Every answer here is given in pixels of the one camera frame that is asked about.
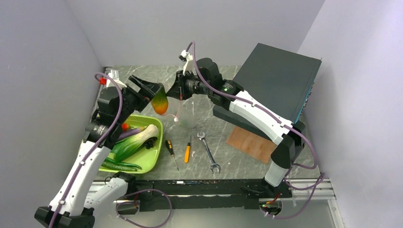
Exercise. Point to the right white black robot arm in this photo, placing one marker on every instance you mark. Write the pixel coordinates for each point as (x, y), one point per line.
(202, 77)

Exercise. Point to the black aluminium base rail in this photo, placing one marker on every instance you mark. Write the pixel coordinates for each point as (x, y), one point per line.
(286, 201)

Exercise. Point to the black yellow screwdriver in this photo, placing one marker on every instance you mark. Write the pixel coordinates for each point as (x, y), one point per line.
(169, 147)

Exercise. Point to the purple eggplant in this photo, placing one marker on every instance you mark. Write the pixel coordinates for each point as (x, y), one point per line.
(131, 132)

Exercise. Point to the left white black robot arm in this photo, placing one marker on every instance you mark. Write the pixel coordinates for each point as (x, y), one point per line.
(91, 151)

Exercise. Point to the green bok choy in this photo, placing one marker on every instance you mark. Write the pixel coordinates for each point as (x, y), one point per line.
(128, 147)

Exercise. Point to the large dark grey box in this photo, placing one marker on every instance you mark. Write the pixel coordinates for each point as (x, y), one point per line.
(280, 80)

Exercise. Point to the silver open-end wrench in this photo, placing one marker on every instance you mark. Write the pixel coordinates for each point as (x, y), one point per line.
(214, 167)

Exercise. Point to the red bell pepper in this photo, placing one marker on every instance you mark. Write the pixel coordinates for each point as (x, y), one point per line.
(125, 127)

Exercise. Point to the clear zip top bag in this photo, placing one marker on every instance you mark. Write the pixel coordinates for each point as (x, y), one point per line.
(176, 111)

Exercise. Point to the green orange mango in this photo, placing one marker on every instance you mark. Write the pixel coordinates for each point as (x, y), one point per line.
(160, 102)

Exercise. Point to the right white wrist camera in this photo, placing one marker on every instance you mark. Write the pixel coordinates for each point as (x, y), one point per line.
(188, 60)

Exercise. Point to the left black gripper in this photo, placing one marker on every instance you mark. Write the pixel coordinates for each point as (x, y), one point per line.
(148, 90)

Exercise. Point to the dark green cucumber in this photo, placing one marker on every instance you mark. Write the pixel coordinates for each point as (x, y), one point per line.
(120, 166)

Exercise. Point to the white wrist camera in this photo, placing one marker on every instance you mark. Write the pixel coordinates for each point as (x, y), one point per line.
(113, 75)
(188, 60)

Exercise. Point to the green plastic tray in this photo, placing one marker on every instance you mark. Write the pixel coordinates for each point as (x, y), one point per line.
(146, 158)

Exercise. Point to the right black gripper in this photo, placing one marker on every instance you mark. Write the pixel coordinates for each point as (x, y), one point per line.
(177, 90)

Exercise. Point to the brown wooden board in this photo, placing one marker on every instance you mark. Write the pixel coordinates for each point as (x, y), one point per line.
(251, 144)

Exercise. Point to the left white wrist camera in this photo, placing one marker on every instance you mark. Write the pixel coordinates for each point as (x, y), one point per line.
(113, 75)

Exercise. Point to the black grape bunch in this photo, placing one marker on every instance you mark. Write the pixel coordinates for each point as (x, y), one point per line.
(150, 143)

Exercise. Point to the orange utility knife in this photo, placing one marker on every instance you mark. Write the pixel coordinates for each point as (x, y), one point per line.
(187, 151)

